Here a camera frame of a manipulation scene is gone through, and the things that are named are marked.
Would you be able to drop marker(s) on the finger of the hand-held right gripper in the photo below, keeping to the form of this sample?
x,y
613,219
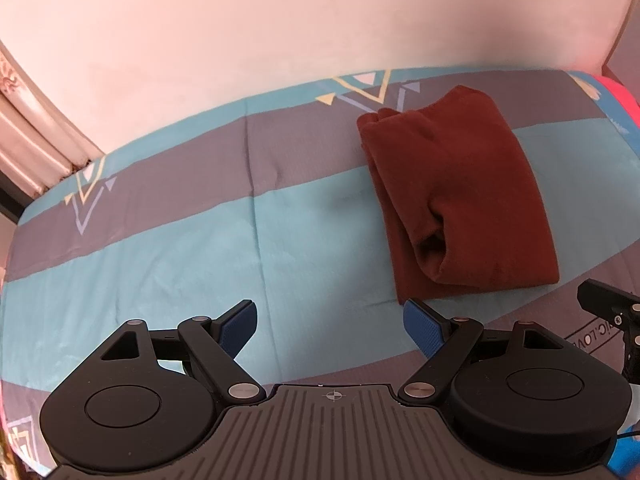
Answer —
x,y
607,300

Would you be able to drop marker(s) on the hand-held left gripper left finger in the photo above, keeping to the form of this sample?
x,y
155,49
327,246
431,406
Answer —
x,y
239,327

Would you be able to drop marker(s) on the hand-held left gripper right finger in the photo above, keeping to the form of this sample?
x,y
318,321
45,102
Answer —
x,y
422,327

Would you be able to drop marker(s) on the dark red sweater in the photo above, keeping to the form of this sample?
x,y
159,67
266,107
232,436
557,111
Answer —
x,y
460,185

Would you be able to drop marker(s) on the blue grey patterned bed sheet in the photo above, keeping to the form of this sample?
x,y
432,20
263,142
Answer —
x,y
175,240

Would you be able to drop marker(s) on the pink cloth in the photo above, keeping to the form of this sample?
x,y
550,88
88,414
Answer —
x,y
622,97

